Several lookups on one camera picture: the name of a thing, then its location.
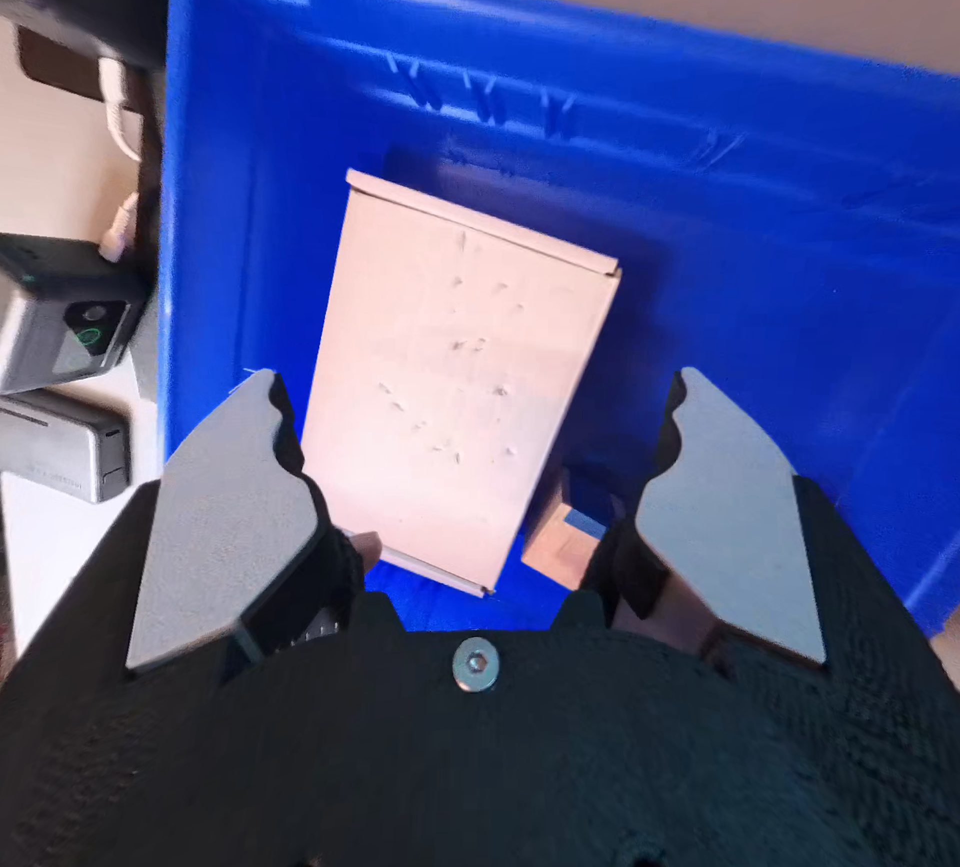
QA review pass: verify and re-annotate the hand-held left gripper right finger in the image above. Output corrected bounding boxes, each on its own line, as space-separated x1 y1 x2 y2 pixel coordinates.
633 366 828 664

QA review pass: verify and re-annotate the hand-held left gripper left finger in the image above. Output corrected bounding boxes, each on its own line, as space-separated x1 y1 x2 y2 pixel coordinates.
126 367 335 672

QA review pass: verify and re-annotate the long cardboard box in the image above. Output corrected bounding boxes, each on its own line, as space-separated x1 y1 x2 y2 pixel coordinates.
302 167 624 598

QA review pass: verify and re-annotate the large blue plastic bin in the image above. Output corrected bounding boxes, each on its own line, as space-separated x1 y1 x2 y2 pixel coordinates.
157 0 960 639

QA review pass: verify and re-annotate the cardboard box with blue tape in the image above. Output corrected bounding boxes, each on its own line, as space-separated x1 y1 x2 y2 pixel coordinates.
519 468 630 592

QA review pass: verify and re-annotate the silver rectangular device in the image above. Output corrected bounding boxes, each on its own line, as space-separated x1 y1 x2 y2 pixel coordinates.
0 390 133 506

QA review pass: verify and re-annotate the grey device with black lens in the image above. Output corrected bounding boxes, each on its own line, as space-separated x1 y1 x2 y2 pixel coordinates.
0 234 149 397

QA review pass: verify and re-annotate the white cable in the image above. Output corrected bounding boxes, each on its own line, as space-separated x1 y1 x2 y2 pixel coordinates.
96 57 146 264

